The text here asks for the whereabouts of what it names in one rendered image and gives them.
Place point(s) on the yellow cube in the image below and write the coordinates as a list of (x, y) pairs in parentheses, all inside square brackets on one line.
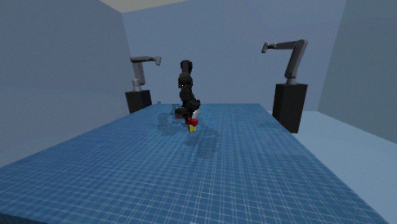
[(192, 128)]

